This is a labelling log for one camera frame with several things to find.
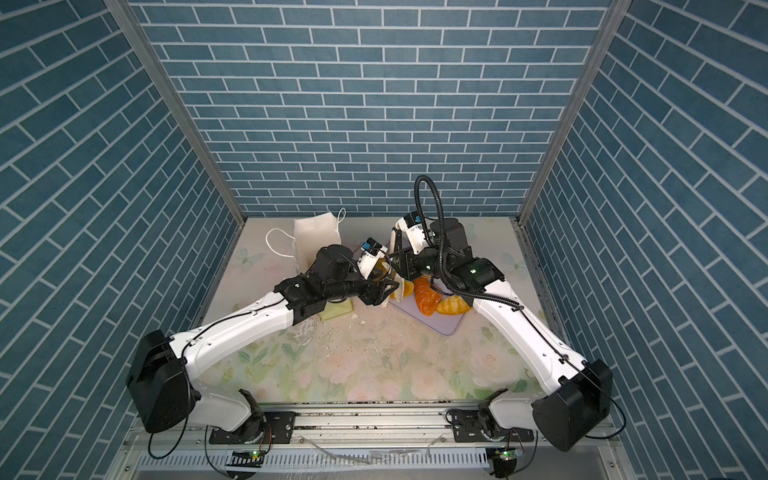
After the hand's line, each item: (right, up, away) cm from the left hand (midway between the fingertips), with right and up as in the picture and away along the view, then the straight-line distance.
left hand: (391, 279), depth 76 cm
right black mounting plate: (+19, -37, -2) cm, 42 cm away
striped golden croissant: (+19, -10, +16) cm, 26 cm away
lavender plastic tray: (+16, -16, +16) cm, 28 cm away
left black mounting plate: (-28, -37, -2) cm, 47 cm away
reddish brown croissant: (+11, -8, +18) cm, 23 cm away
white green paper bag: (-24, +12, +13) cm, 30 cm away
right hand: (0, +7, -3) cm, 8 cm away
